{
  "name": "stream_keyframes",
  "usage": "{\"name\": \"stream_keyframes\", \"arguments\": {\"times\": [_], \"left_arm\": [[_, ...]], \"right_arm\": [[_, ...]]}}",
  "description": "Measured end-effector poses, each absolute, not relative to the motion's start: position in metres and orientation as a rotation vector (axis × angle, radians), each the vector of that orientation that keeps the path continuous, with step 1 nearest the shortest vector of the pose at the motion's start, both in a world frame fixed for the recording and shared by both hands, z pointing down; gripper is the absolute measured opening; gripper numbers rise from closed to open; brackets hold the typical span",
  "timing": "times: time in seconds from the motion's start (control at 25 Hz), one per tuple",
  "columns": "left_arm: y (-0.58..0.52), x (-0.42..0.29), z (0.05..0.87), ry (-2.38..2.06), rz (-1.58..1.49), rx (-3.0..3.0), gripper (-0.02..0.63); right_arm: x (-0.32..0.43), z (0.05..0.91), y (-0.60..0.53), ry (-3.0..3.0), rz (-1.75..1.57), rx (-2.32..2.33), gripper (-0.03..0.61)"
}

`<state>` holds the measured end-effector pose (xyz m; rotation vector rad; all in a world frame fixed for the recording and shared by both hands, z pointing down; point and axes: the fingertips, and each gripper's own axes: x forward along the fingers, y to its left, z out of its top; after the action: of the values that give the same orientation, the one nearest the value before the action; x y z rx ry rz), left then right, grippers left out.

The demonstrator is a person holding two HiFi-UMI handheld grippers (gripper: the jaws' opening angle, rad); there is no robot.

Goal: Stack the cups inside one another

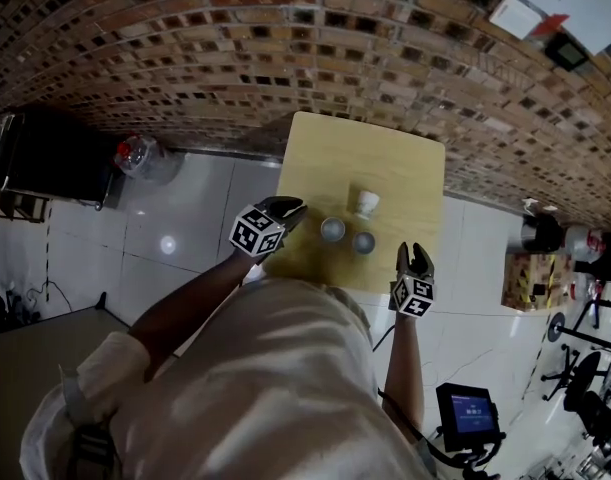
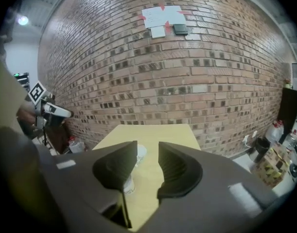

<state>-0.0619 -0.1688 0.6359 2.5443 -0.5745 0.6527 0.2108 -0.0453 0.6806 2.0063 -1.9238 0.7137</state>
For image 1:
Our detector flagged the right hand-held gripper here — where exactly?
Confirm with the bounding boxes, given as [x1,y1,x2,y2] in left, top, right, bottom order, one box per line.
[389,240,437,318]

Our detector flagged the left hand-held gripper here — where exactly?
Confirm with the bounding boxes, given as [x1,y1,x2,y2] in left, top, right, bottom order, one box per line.
[228,195,309,260]

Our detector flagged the white paper cup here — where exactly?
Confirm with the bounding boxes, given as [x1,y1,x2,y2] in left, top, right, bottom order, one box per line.
[351,230,377,256]
[353,189,382,221]
[320,216,346,244]

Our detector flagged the person's left forearm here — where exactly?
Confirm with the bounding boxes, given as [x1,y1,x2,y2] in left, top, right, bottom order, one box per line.
[129,252,266,384]

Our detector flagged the person's right forearm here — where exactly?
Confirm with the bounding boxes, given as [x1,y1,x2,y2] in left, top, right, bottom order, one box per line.
[382,312,426,439]

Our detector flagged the cardboard box with striped tape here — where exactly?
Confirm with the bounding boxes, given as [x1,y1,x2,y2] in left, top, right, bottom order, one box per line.
[501,252,574,312]

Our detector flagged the black and silver bucket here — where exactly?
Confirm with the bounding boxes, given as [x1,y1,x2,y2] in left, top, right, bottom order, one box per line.
[505,212,565,255]

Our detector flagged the black stand with round base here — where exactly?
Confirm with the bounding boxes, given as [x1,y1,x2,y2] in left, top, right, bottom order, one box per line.
[547,297,611,354]

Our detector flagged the clear plastic bottle red cap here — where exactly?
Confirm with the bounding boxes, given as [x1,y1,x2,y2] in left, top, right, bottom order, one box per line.
[113,135,184,185]

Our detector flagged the small black monitor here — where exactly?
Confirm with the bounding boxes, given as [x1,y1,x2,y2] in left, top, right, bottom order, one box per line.
[435,382,501,453]

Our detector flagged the clear water jug red label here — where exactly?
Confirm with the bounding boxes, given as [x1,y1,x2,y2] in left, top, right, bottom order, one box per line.
[562,225,609,262]

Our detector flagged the clear water jug red cap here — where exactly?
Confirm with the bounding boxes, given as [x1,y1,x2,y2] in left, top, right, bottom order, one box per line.
[569,275,606,302]

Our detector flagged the person's beige clothing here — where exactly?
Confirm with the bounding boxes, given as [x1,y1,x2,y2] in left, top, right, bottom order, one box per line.
[19,275,436,480]

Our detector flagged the tall black cabinet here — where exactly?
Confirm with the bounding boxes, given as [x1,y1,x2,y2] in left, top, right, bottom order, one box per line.
[573,255,611,282]

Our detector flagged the black office chair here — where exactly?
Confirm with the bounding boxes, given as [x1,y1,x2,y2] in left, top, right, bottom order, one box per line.
[540,345,611,429]

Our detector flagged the dark low cabinet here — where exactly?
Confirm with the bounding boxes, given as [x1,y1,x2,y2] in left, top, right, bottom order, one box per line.
[0,112,116,209]

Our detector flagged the small white paper note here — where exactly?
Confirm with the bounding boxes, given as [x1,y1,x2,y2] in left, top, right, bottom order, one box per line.
[488,0,542,39]

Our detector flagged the red arrow sticker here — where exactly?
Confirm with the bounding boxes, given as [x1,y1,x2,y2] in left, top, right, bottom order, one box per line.
[530,13,571,37]

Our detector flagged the grey table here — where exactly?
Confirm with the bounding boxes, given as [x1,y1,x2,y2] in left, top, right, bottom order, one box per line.
[0,305,136,469]

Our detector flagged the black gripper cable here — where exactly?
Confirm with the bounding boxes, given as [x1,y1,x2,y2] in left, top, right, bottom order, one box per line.
[372,322,399,353]

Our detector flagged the thick black monitor cable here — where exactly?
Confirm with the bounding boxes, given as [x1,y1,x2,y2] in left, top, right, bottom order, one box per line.
[377,387,451,462]

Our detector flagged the black wall device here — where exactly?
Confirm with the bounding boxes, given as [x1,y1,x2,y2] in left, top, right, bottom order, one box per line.
[543,32,589,73]

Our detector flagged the black floor cables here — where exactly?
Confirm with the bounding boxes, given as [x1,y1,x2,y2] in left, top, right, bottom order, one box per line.
[7,277,74,319]

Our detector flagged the wooden shelf frame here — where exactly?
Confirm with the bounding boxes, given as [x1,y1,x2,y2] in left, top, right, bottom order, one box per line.
[0,190,51,224]

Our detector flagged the black shoulder strap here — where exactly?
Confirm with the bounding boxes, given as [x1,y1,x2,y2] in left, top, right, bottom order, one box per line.
[69,422,116,480]

